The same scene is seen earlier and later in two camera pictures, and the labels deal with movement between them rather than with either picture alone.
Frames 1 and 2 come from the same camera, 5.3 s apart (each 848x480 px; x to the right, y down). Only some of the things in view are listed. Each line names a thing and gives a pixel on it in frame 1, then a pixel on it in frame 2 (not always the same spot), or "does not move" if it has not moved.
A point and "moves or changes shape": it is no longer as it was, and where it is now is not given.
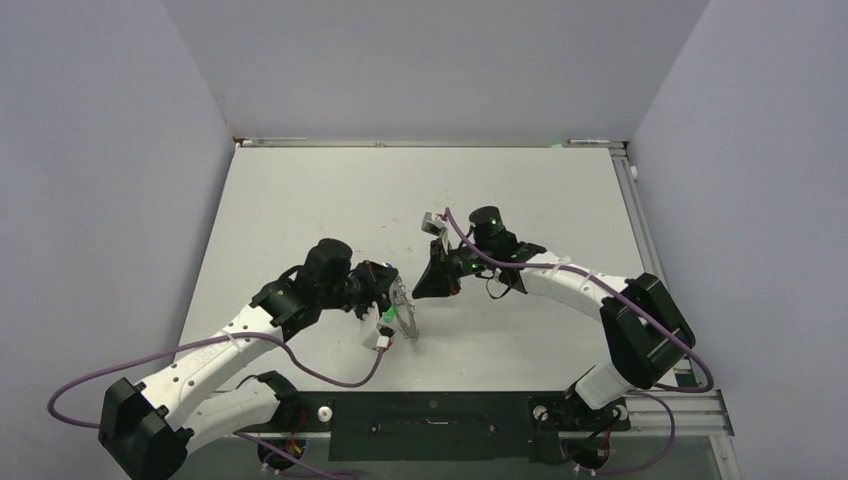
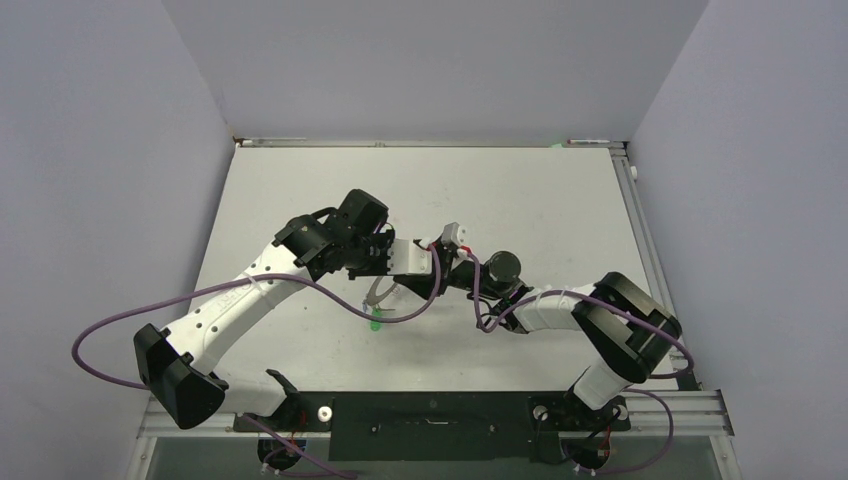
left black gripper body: (363, 289) to (369, 255)
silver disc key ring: (406, 309) moves or changes shape
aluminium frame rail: (695, 414) does not move
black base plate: (508, 426) does not move
